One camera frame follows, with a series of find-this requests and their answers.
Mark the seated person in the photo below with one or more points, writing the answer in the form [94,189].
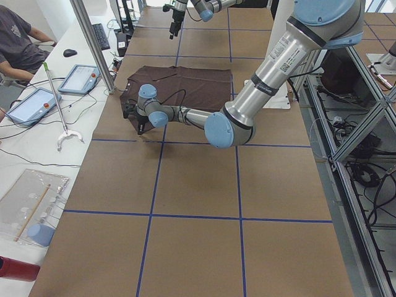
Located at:
[20,57]

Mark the blue plastic cup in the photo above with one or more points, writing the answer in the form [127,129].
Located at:
[41,234]

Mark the black computer mouse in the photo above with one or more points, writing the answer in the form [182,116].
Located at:
[69,52]

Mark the teach pendant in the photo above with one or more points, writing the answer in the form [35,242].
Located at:
[31,109]
[80,80]

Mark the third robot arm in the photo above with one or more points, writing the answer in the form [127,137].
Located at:
[383,64]

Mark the clear plastic bag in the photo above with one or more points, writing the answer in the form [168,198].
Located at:
[36,197]

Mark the near teach pendant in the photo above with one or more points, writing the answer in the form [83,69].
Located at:
[31,109]

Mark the dark brown t-shirt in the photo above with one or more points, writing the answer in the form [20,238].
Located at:
[184,88]

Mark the aluminium frame rack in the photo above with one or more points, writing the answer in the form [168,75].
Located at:
[348,106]

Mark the aluminium frame post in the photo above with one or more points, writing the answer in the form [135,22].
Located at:
[87,30]

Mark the far teach pendant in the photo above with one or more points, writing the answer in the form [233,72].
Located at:
[80,80]

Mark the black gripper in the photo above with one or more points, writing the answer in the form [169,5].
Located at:
[176,16]
[140,118]

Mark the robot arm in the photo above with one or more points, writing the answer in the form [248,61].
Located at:
[312,25]
[205,10]

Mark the black keyboard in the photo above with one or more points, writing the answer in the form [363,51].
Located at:
[101,37]

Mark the red cylinder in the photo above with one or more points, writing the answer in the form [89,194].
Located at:
[18,270]

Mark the reacher grabber stick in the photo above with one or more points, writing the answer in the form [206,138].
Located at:
[67,133]

